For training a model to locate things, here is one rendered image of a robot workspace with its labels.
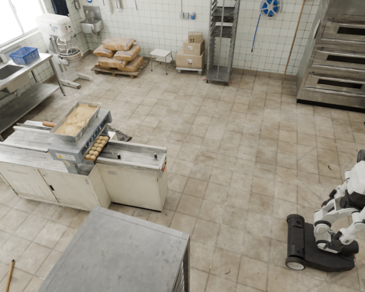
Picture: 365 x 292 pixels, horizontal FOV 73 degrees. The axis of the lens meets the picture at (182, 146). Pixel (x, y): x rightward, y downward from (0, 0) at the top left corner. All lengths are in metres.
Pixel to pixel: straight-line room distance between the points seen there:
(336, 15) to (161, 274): 4.44
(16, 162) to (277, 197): 3.22
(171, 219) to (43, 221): 1.62
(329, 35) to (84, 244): 4.53
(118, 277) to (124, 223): 0.23
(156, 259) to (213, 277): 1.94
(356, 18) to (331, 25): 0.34
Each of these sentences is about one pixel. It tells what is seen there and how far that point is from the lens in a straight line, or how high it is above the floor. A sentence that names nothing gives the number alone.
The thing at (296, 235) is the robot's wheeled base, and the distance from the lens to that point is 3.20.
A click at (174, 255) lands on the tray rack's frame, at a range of 1.11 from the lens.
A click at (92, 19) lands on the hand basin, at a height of 0.91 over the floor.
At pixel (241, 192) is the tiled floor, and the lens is 3.58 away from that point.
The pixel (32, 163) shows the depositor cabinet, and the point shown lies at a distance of 3.22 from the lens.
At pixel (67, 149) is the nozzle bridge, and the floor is 1.18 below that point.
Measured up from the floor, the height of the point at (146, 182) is 0.63.
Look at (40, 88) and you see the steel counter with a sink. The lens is 5.99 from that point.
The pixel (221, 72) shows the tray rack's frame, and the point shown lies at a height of 0.15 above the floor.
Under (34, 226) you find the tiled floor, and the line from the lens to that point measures 3.77.
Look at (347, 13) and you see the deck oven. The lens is 4.86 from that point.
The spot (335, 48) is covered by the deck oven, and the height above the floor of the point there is 1.13.
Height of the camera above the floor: 2.84
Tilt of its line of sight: 44 degrees down
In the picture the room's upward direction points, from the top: 2 degrees counter-clockwise
